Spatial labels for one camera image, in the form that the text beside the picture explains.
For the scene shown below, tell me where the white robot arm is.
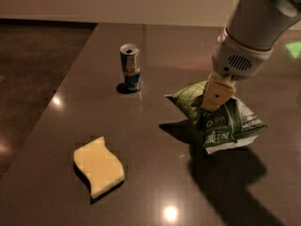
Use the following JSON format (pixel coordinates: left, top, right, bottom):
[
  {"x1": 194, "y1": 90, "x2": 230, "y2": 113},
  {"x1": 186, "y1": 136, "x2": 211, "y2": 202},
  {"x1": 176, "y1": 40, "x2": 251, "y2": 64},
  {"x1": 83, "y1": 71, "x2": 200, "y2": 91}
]
[{"x1": 201, "y1": 0, "x2": 301, "y2": 111}]

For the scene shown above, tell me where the yellow wavy sponge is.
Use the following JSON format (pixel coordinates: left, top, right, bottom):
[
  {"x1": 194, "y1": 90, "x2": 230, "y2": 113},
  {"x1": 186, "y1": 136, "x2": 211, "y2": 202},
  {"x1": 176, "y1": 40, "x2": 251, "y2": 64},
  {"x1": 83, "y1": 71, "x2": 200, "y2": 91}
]
[{"x1": 73, "y1": 137, "x2": 125, "y2": 200}]

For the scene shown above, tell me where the green jalapeno chip bag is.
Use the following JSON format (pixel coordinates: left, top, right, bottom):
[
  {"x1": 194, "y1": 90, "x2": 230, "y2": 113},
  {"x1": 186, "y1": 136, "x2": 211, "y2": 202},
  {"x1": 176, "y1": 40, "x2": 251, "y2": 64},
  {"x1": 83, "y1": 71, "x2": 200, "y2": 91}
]
[{"x1": 166, "y1": 81, "x2": 267, "y2": 154}]

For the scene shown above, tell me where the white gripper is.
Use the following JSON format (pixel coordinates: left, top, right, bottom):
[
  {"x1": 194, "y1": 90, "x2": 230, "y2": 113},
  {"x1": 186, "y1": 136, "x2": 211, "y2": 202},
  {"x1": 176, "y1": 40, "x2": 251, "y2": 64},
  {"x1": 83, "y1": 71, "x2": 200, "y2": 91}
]
[{"x1": 201, "y1": 27, "x2": 274, "y2": 112}]

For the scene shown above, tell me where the redbull can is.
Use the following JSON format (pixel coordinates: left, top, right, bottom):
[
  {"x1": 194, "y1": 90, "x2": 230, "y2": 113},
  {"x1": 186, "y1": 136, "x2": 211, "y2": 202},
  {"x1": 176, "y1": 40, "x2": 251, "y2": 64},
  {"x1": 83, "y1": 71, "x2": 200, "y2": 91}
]
[{"x1": 119, "y1": 43, "x2": 141, "y2": 92}]

